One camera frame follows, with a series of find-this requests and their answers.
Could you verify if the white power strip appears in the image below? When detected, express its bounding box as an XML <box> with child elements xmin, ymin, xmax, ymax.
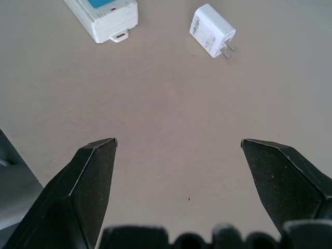
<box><xmin>63</xmin><ymin>0</ymin><xmax>139</xmax><ymax>44</ymax></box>

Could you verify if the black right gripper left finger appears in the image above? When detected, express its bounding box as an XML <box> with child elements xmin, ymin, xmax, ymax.
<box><xmin>1</xmin><ymin>137</ymin><xmax>119</xmax><ymax>249</ymax></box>

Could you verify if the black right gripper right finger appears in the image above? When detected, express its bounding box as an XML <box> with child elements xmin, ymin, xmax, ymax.
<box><xmin>240</xmin><ymin>139</ymin><xmax>332</xmax><ymax>237</ymax></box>

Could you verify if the white plug adapter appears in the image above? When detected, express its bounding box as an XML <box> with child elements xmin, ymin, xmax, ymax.
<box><xmin>189</xmin><ymin>3</ymin><xmax>238</xmax><ymax>60</ymax></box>

